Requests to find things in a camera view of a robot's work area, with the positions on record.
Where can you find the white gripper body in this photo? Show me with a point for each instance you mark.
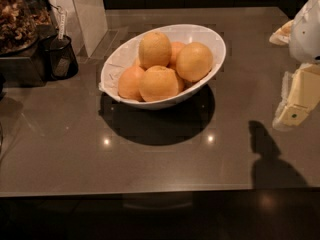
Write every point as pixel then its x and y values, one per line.
pixel 306 34

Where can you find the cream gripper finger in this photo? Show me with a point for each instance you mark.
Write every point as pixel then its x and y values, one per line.
pixel 282 34
pixel 300 94

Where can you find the white oval bowl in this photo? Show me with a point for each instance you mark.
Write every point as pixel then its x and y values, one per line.
pixel 187 33

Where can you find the white paper bowl liner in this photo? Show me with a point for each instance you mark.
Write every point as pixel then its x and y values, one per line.
pixel 122 58

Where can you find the small hidden orange left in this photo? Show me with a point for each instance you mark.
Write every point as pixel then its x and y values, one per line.
pixel 137 62

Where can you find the clear acrylic sign stand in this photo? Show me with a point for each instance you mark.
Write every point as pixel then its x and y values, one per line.
pixel 86 23

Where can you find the white tag utensil in cup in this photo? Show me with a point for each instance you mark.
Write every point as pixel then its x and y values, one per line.
pixel 62 22

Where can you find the black mesh cup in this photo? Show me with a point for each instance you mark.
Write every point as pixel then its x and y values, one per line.
pixel 59 56

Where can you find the dark tray base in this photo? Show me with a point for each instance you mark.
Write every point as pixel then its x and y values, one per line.
pixel 24 69

